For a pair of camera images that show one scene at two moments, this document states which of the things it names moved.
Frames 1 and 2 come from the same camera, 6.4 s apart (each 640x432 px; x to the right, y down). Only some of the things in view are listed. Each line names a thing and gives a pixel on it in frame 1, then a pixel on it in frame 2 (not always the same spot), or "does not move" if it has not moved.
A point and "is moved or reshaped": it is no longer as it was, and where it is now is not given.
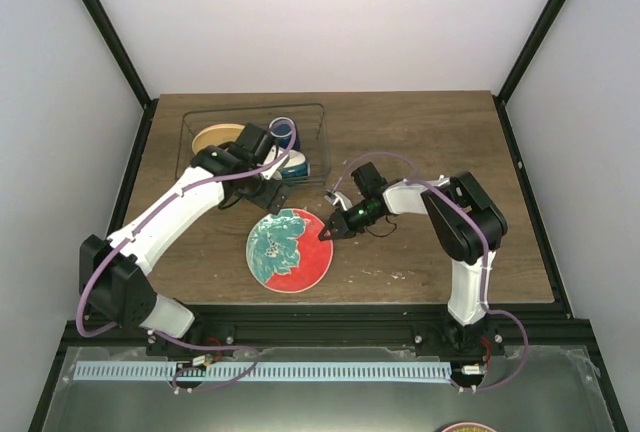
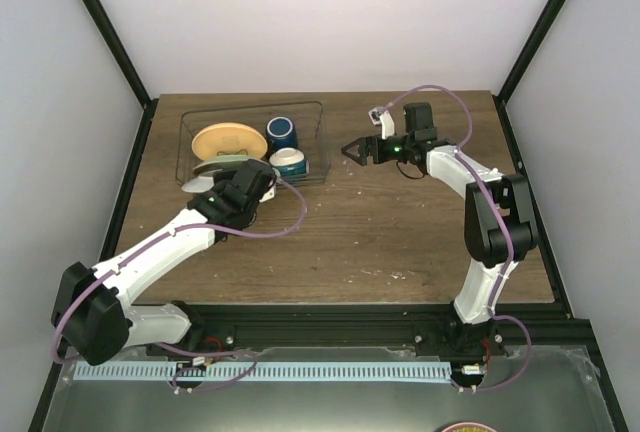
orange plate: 215,134 does not move
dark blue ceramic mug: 285,132 does not move
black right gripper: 343,227 → 374,142
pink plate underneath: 285,253 is moved or reshaped
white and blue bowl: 296,166 does not move
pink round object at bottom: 469,427 does not move
